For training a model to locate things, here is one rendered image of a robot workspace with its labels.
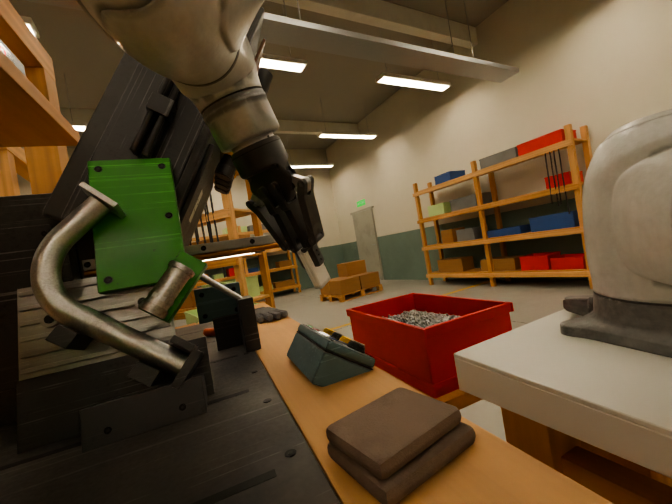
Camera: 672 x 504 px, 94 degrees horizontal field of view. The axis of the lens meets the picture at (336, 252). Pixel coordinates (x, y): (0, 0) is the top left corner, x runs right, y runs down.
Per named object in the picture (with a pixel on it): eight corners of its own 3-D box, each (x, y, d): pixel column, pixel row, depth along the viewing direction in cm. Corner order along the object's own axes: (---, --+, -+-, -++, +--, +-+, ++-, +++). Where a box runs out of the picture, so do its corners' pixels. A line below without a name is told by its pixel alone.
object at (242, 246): (267, 251, 82) (265, 240, 82) (280, 247, 67) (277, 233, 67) (85, 280, 67) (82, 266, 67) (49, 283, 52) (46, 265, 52)
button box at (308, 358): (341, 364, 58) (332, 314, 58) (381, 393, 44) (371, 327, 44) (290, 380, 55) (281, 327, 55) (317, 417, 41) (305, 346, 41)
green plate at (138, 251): (192, 288, 55) (176, 182, 60) (188, 277, 48) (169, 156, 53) (115, 303, 51) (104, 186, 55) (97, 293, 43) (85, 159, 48)
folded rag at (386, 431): (408, 409, 32) (404, 381, 32) (480, 443, 26) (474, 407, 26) (326, 458, 27) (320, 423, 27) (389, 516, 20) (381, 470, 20)
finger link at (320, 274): (310, 242, 51) (313, 241, 50) (328, 278, 53) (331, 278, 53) (299, 251, 49) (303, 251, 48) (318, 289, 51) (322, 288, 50)
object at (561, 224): (595, 289, 412) (567, 123, 410) (427, 285, 676) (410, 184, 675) (613, 281, 438) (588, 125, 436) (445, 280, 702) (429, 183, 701)
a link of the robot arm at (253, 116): (236, 111, 49) (255, 148, 51) (188, 122, 42) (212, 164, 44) (276, 84, 43) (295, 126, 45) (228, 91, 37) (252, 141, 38)
